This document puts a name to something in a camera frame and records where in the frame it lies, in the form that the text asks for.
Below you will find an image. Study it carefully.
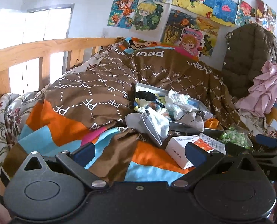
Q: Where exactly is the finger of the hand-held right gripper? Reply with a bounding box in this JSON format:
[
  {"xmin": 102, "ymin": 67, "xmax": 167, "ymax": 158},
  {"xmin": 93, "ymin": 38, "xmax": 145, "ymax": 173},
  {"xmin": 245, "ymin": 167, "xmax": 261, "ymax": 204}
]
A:
[
  {"xmin": 254, "ymin": 134, "xmax": 277, "ymax": 150},
  {"xmin": 225, "ymin": 142, "xmax": 254, "ymax": 156}
]

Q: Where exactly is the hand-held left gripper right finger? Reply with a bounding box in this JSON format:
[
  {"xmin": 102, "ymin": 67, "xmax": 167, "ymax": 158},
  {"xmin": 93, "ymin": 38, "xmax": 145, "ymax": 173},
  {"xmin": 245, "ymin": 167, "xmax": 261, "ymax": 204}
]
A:
[{"xmin": 171, "ymin": 142, "xmax": 262, "ymax": 190}]

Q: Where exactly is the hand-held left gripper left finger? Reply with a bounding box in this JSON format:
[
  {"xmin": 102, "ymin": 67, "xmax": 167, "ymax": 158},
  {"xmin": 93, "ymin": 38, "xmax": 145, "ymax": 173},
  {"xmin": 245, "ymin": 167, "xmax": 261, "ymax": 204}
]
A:
[{"xmin": 20, "ymin": 142, "xmax": 110, "ymax": 191}]

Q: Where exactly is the white tissue packet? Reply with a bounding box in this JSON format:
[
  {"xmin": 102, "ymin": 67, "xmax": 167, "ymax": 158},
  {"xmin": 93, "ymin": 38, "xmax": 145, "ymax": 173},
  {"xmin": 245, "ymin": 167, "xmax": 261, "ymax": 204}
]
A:
[{"xmin": 165, "ymin": 104, "xmax": 199, "ymax": 121}]

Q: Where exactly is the metal tray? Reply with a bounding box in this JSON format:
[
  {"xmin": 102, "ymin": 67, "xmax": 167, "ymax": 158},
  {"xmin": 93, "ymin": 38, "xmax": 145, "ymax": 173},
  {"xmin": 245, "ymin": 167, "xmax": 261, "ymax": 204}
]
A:
[{"xmin": 135, "ymin": 82, "xmax": 224, "ymax": 136}]

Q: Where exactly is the green pea packet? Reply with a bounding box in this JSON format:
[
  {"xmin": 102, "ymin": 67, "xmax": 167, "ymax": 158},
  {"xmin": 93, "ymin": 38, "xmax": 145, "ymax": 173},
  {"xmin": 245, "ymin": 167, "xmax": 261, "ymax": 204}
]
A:
[{"xmin": 219, "ymin": 126, "xmax": 252, "ymax": 150}]

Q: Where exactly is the white orange medicine box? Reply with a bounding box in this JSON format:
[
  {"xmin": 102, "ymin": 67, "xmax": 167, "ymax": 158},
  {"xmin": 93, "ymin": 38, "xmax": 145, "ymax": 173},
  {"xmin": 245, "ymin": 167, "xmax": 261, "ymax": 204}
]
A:
[{"xmin": 165, "ymin": 135, "xmax": 215, "ymax": 170}]

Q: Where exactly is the floral cloth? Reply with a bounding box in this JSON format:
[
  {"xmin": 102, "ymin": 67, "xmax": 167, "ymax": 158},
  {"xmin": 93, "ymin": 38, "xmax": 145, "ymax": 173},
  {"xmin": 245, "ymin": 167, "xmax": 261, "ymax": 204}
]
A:
[{"xmin": 236, "ymin": 108, "xmax": 277, "ymax": 139}]

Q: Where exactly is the grey cloth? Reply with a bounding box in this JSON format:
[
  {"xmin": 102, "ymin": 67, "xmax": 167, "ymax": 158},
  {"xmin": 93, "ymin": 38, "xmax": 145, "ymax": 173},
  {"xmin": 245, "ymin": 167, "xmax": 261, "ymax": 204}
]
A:
[{"xmin": 125, "ymin": 111, "xmax": 206, "ymax": 133}]

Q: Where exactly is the orange plastic bag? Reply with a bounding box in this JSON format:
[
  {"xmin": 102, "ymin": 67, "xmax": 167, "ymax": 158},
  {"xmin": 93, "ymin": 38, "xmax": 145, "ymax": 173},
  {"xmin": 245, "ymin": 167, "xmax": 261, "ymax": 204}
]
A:
[{"xmin": 203, "ymin": 118, "xmax": 220, "ymax": 129}]

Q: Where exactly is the pink cloth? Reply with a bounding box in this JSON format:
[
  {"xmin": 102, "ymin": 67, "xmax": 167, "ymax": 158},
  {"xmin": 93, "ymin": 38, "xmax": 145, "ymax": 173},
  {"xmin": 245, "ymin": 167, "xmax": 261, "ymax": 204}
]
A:
[{"xmin": 236, "ymin": 60, "xmax": 277, "ymax": 117}]

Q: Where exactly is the white striped sock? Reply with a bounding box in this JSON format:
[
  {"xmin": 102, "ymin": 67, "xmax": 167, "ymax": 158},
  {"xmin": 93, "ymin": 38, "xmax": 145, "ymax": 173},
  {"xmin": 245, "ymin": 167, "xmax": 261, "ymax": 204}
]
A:
[{"xmin": 165, "ymin": 89, "xmax": 191, "ymax": 105}]

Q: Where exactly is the brown printed blanket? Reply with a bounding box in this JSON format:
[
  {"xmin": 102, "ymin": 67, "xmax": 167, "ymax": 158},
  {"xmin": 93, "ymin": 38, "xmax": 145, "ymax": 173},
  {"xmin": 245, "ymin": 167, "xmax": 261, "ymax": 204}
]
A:
[{"xmin": 2, "ymin": 36, "xmax": 249, "ymax": 187}]

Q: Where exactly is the yellow patterned sock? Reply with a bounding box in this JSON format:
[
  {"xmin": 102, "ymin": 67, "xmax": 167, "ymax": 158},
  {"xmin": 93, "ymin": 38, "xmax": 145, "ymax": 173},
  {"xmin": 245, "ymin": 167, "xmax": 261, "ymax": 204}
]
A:
[{"xmin": 133, "ymin": 97, "xmax": 153, "ymax": 113}]

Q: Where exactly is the floral bed sheet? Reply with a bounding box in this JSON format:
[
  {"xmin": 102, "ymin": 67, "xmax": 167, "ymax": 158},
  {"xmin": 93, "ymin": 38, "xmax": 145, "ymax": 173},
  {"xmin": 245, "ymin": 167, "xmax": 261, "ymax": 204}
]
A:
[{"xmin": 0, "ymin": 44, "xmax": 121, "ymax": 193}]

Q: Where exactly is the olive puffer jacket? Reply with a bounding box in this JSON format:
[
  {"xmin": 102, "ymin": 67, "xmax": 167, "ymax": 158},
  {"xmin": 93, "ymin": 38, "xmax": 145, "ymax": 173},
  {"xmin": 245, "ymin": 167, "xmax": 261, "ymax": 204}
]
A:
[{"xmin": 222, "ymin": 23, "xmax": 277, "ymax": 99}]

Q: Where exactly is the window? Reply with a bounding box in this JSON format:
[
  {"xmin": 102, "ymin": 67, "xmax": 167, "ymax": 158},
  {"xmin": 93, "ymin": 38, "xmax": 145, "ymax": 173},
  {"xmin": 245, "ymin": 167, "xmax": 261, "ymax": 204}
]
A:
[{"xmin": 0, "ymin": 3, "xmax": 75, "ymax": 94}]

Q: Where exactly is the wooden bed rail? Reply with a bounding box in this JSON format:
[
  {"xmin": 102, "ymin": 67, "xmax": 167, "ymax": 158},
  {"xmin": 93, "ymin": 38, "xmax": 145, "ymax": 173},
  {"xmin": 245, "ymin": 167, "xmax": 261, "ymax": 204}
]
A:
[{"xmin": 0, "ymin": 37, "xmax": 121, "ymax": 113}]

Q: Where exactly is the group of wall drawings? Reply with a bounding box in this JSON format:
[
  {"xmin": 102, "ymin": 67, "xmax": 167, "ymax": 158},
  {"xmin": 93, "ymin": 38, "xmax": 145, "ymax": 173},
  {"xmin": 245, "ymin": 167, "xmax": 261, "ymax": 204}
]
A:
[{"xmin": 106, "ymin": 0, "xmax": 277, "ymax": 58}]

